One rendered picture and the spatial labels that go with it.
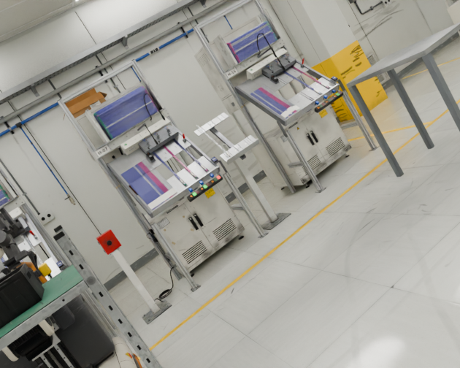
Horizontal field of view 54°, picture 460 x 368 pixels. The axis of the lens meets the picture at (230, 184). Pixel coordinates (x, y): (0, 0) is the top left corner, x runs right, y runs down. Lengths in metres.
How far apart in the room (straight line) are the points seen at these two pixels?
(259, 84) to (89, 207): 2.45
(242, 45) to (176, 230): 1.91
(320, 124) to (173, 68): 2.18
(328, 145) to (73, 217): 2.97
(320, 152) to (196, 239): 1.53
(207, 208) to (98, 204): 1.83
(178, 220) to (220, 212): 0.39
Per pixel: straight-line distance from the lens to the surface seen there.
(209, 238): 4.08
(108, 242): 3.68
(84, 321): 2.75
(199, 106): 5.90
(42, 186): 5.51
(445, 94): 3.02
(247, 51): 4.61
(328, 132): 4.69
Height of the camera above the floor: 1.17
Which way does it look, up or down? 9 degrees down
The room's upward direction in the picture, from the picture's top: 32 degrees counter-clockwise
